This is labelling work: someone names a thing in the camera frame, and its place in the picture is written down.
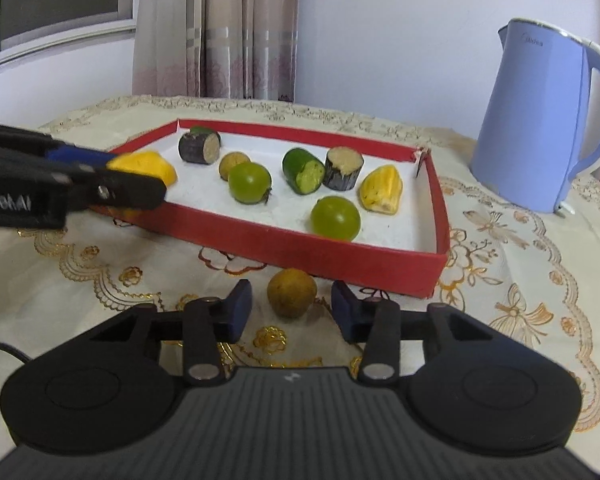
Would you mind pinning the pink patterned curtain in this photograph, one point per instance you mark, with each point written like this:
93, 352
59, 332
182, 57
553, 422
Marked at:
220, 25

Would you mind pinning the brown longan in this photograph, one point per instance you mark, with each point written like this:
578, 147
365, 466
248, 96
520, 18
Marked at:
291, 292
231, 164

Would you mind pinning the green tomato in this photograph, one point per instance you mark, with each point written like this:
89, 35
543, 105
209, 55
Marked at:
250, 183
335, 218

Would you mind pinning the red cardboard tray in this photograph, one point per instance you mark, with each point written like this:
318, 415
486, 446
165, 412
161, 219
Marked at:
280, 247

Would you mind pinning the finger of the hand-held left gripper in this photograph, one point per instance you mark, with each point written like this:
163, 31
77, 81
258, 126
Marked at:
130, 192
80, 156

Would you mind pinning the yellow jackfruit piece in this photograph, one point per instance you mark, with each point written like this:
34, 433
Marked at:
152, 167
380, 190

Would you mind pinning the green cucumber piece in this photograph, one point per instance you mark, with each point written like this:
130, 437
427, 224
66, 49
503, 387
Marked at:
300, 170
202, 130

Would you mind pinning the dark sugarcane piece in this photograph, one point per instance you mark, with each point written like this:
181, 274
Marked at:
342, 172
195, 147

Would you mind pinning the blue electric kettle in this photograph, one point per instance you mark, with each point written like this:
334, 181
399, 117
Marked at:
530, 125

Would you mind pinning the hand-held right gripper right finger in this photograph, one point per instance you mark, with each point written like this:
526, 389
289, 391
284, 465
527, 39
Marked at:
345, 310

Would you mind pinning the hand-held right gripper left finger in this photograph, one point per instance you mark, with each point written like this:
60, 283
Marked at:
240, 310

